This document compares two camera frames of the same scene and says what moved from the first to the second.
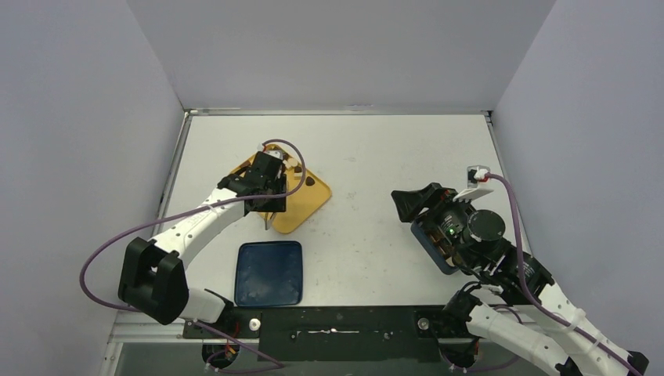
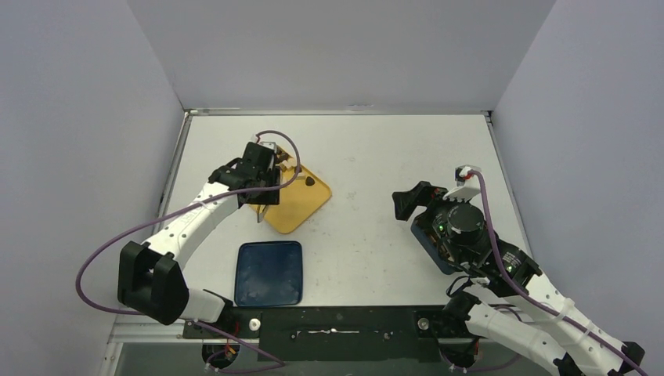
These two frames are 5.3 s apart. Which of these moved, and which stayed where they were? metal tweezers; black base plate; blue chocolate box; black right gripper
Moved: metal tweezers
Stayed: black right gripper; blue chocolate box; black base plate
